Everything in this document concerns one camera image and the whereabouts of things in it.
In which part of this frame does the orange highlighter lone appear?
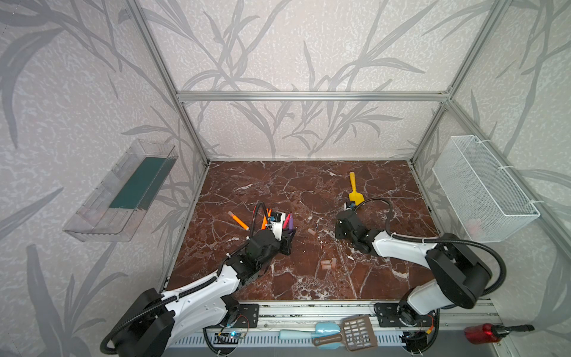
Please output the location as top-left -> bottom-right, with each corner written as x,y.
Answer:
228,211 -> 250,231

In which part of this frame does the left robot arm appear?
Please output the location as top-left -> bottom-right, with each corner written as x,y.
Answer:
100,229 -> 296,356

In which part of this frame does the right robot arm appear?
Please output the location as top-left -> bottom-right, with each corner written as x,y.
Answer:
335,197 -> 507,325

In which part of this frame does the translucent pen cap lower two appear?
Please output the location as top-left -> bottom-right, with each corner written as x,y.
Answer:
321,257 -> 337,270

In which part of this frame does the yellow plastic scoop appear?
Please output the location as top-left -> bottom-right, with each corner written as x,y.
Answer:
349,172 -> 365,206

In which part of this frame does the orange highlighter right of pair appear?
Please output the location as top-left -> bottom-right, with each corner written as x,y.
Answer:
261,209 -> 272,230

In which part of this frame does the pink highlighter middle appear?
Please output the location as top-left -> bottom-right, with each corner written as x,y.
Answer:
283,214 -> 291,229

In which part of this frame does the light blue brush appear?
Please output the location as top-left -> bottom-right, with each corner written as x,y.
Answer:
278,322 -> 341,341

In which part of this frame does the brown slotted litter scoop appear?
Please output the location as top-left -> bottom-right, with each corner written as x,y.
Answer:
312,315 -> 379,352

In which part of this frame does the red bottle black nozzle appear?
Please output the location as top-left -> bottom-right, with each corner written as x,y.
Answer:
464,324 -> 535,345

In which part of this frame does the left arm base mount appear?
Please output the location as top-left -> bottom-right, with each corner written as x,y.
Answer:
219,303 -> 260,329

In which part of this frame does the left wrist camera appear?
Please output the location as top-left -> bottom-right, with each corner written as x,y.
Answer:
269,211 -> 287,241

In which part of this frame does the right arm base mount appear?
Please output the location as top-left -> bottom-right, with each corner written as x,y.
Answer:
373,302 -> 434,329

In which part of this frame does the aluminium front rail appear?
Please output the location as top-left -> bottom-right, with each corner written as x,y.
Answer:
237,300 -> 501,333

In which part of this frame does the white wire basket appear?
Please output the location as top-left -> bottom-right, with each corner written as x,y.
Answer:
433,135 -> 541,243

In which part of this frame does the clear plastic wall tray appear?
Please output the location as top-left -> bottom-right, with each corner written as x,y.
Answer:
63,139 -> 178,242

